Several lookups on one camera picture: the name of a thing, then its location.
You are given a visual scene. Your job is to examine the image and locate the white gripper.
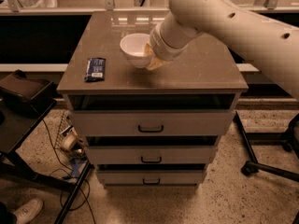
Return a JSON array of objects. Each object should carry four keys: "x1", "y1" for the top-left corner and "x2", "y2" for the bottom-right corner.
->
[{"x1": 144, "y1": 24, "x2": 186, "y2": 70}]

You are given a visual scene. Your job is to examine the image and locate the white ceramic bowl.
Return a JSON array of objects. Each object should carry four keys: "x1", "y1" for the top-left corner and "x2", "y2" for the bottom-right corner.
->
[{"x1": 120, "y1": 34, "x2": 151, "y2": 68}]

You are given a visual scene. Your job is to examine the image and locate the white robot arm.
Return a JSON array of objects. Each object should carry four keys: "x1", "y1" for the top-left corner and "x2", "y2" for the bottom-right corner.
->
[{"x1": 146, "y1": 0, "x2": 299, "y2": 99}]

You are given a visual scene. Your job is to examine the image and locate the blue rxbar blueberry wrapper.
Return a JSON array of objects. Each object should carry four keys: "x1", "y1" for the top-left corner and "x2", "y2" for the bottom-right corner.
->
[{"x1": 85, "y1": 58, "x2": 106, "y2": 82}]

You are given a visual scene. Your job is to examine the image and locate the grey three-drawer cabinet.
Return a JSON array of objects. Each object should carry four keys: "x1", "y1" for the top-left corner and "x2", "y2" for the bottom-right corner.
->
[{"x1": 56, "y1": 9, "x2": 249, "y2": 189}]

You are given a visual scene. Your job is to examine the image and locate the top grey drawer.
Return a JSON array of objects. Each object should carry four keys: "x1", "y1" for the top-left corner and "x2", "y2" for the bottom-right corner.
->
[{"x1": 69, "y1": 111, "x2": 235, "y2": 137}]

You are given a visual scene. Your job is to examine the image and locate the grey drawer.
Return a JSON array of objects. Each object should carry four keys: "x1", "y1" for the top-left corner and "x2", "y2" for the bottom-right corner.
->
[
  {"x1": 85, "y1": 146, "x2": 217, "y2": 164},
  {"x1": 69, "y1": 111, "x2": 235, "y2": 137},
  {"x1": 96, "y1": 171, "x2": 206, "y2": 185}
]

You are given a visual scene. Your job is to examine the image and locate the middle grey drawer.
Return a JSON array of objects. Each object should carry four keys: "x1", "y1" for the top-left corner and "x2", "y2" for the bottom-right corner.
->
[{"x1": 85, "y1": 146, "x2": 217, "y2": 164}]

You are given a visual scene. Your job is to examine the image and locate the masking tape roll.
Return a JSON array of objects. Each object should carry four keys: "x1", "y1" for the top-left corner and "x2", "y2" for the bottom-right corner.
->
[{"x1": 60, "y1": 133, "x2": 78, "y2": 152}]

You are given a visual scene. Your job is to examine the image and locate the bottom grey drawer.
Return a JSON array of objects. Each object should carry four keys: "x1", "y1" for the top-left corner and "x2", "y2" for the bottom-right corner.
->
[{"x1": 96, "y1": 171, "x2": 206, "y2": 185}]

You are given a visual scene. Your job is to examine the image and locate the black side table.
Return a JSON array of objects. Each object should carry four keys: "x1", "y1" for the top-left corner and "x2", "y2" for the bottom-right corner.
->
[{"x1": 0, "y1": 99, "x2": 91, "y2": 224}]

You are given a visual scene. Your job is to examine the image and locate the black chair base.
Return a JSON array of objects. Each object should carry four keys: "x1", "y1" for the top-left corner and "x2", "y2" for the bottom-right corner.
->
[{"x1": 234, "y1": 110, "x2": 299, "y2": 186}]

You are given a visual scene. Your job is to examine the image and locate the white sneaker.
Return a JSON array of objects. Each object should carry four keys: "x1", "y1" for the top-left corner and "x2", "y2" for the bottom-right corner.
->
[{"x1": 13, "y1": 198, "x2": 43, "y2": 224}]

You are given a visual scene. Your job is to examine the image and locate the black floor cable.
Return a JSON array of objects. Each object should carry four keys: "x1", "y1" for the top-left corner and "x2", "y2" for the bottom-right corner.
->
[{"x1": 41, "y1": 119, "x2": 97, "y2": 224}]

